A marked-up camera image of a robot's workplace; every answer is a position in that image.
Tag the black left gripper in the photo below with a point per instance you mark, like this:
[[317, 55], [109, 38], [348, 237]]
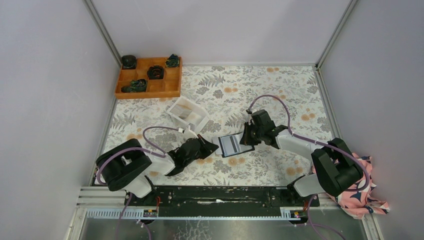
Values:
[[207, 147]]

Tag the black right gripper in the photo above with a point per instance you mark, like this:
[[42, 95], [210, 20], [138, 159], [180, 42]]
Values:
[[246, 139]]

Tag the grey card with black stripe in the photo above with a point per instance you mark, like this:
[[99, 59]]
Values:
[[229, 145]]

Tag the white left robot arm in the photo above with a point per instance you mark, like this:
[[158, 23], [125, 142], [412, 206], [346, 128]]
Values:
[[126, 166]]

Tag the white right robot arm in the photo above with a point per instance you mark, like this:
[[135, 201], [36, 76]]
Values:
[[336, 169]]

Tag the white plastic card box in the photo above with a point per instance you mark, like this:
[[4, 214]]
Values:
[[187, 113]]

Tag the floral paper table mat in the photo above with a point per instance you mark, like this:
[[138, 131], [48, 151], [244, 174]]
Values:
[[290, 94]]

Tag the orange compartment tray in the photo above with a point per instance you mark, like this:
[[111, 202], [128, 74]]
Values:
[[168, 87]]

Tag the black red rolled item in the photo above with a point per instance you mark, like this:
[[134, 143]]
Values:
[[155, 72]]

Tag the dark green rolled item front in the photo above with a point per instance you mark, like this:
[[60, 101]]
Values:
[[135, 86]]

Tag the dark green rolled item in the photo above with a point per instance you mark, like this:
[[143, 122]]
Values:
[[135, 86], [173, 61]]

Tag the dark rolled item outside tray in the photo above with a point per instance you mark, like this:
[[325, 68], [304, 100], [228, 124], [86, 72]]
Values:
[[128, 62]]

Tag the pink patterned cloth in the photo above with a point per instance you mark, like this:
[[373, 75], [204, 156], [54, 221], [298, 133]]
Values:
[[356, 203]]

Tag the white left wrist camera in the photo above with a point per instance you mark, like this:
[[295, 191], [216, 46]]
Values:
[[187, 133]]

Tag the black metal base rail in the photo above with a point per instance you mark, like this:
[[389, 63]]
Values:
[[222, 197]]

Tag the slotted white cable duct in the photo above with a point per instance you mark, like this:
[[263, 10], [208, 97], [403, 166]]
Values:
[[166, 213]]

